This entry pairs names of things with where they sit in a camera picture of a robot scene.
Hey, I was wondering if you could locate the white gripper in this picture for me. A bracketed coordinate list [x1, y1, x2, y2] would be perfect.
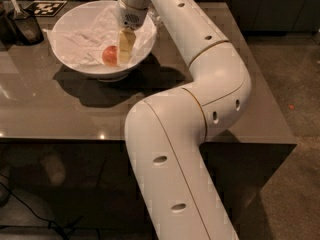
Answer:
[117, 0, 150, 65]

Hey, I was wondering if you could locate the red apple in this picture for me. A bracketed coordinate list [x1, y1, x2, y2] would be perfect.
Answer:
[102, 45, 117, 66]

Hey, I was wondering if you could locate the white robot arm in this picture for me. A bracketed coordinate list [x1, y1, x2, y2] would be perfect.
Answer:
[118, 0, 251, 240]

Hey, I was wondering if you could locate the white bowl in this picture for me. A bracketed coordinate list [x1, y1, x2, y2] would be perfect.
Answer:
[51, 0, 158, 83]

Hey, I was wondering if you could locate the white paper liner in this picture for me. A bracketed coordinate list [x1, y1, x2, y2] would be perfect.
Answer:
[43, 5, 158, 68]

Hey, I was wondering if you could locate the black white marker tag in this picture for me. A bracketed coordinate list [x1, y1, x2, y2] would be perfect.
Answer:
[26, 0, 66, 17]

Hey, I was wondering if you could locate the black cup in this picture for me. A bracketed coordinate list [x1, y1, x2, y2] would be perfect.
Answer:
[7, 9, 44, 45]

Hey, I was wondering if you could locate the white handled utensil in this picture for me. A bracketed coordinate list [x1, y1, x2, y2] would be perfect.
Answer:
[9, 0, 23, 19]

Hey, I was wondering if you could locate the black floor cable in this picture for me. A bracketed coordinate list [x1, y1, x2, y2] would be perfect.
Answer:
[0, 180, 101, 240]

